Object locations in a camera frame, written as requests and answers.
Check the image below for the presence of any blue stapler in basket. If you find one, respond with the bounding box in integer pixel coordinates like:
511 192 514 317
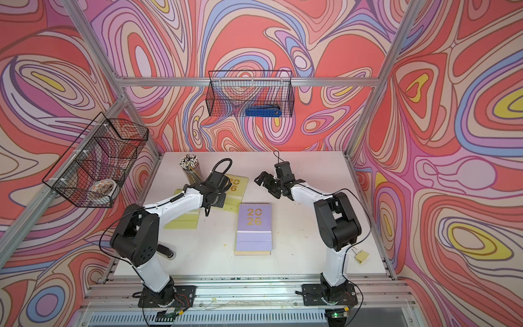
245 104 282 118

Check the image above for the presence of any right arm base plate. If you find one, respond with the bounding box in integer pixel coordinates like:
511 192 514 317
295 283 359 308

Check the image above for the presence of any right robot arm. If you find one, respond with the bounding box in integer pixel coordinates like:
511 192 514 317
254 172 362 296

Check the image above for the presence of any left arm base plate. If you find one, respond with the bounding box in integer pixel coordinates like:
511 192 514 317
132 285 197 309

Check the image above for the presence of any tape roll in basket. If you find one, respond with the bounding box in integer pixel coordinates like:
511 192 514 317
87 179 117 203

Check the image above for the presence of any yellow binder clip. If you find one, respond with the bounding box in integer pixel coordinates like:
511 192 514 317
351 247 369 264

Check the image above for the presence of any beige and black stapler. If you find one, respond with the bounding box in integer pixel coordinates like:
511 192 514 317
157 244 176 259

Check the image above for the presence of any right wrist camera with cable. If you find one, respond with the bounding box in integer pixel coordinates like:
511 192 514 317
273 150 295 184

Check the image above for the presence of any black wire basket left wall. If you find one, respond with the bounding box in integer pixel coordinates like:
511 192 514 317
42 113 149 208

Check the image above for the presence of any purple 2026 calendar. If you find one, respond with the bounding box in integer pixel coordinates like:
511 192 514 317
235 203 272 252

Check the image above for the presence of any black wire basket back wall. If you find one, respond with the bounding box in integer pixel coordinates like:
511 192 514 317
206 69 295 118

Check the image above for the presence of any clear cup of coloured pencils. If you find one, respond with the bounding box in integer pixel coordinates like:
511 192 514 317
179 154 205 185

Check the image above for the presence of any peach 2026 calendar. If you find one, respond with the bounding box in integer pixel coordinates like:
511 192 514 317
234 251 271 256

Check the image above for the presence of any green 2026 calendar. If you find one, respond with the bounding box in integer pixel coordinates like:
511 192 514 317
222 174 249 213
163 208 200 230

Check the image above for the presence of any black wire basket wall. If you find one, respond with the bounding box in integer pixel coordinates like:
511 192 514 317
206 69 295 118
42 113 149 208

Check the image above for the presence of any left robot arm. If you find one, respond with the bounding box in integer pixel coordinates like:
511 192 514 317
110 178 232 293

